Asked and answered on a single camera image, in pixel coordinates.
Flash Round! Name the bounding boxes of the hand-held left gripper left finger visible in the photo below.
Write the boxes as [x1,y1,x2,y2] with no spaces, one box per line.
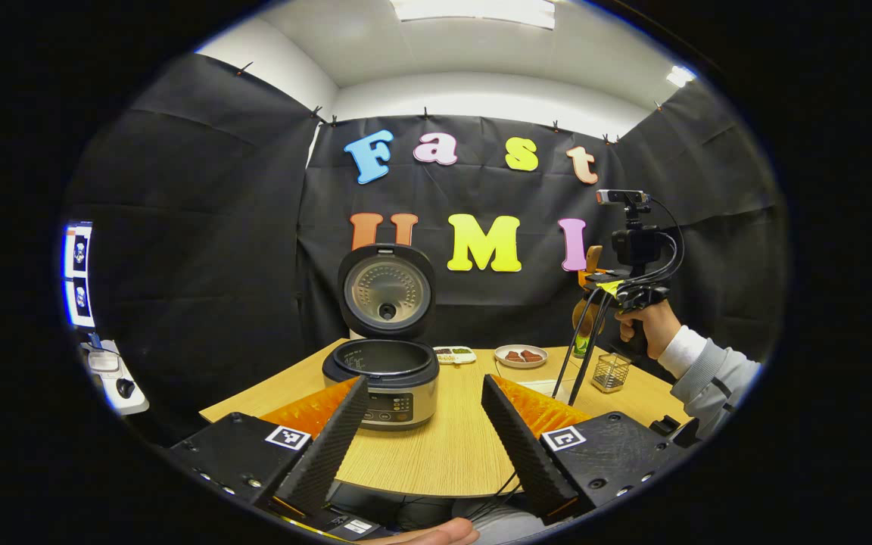
[167,376,370,519]

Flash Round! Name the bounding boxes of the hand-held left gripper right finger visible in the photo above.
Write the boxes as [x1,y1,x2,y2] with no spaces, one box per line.
[480,373,690,527]

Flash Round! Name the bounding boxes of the wooden spoon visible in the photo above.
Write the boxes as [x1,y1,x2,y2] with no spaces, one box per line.
[571,244,608,343]

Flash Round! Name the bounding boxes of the grey rice cooker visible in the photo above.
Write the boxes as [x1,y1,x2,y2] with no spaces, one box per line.
[322,243,441,432]

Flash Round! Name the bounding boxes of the metal wire chopstick holder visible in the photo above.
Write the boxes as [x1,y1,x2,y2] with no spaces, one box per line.
[591,352,632,394]

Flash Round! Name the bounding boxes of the person's grey trousers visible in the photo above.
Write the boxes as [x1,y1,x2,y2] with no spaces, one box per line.
[474,496,558,545]

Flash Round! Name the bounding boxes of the white round plate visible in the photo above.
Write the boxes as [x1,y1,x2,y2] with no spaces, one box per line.
[494,344,549,369]

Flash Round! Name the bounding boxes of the small black clamp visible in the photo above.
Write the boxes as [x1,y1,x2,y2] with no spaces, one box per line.
[648,415,702,449]

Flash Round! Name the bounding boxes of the white side desk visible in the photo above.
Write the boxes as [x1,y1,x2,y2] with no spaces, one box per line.
[86,341,151,416]

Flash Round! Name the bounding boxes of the black backdrop cloth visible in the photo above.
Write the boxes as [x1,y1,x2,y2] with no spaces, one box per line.
[65,53,789,447]

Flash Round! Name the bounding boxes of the ceiling light panel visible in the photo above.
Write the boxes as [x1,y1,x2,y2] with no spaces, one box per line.
[391,0,558,30]

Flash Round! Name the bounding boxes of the computer monitor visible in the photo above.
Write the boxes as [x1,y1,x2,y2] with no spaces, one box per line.
[63,221,96,330]

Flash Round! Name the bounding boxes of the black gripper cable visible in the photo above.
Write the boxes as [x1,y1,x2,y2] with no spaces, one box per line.
[568,291,614,407]
[552,288,603,400]

